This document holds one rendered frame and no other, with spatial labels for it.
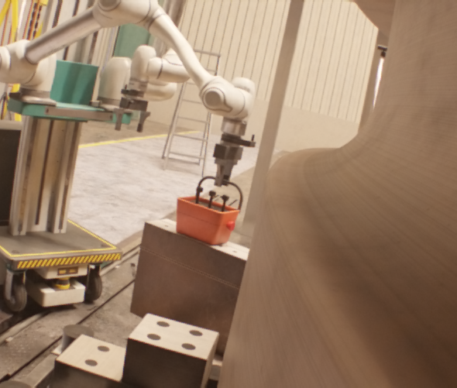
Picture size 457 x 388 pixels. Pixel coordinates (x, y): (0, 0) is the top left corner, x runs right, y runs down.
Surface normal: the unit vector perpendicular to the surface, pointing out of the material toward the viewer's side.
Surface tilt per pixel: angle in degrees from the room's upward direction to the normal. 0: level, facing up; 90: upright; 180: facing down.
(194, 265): 90
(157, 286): 90
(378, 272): 18
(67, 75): 90
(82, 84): 90
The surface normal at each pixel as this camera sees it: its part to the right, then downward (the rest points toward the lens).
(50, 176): 0.74, 0.28
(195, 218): -0.51, 0.20
